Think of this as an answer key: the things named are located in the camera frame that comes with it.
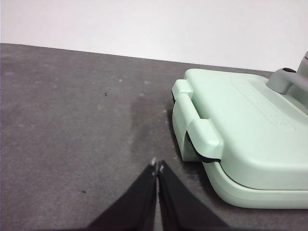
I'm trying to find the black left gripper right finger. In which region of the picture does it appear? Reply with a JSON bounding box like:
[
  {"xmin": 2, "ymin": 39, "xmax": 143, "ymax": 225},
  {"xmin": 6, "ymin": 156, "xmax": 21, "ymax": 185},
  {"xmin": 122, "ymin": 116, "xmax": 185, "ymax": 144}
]
[{"xmin": 157, "ymin": 160, "xmax": 233, "ymax": 231}]

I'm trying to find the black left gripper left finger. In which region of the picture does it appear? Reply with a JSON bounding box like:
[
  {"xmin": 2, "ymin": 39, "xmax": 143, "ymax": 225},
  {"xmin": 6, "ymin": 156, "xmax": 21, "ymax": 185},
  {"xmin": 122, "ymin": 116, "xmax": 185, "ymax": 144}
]
[{"xmin": 85, "ymin": 159, "xmax": 158, "ymax": 231}]

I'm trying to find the mint green breakfast machine base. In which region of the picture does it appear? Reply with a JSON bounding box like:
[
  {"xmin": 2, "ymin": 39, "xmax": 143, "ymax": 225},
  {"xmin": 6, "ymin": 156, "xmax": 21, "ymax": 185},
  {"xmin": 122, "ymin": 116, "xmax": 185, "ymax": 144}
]
[{"xmin": 171, "ymin": 105, "xmax": 308, "ymax": 209}]

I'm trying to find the mint green pot with handle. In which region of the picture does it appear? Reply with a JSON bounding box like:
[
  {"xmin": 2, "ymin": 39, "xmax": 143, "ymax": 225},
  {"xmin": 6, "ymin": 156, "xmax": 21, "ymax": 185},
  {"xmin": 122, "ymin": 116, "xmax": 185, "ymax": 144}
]
[{"xmin": 298, "ymin": 50, "xmax": 308, "ymax": 76}]

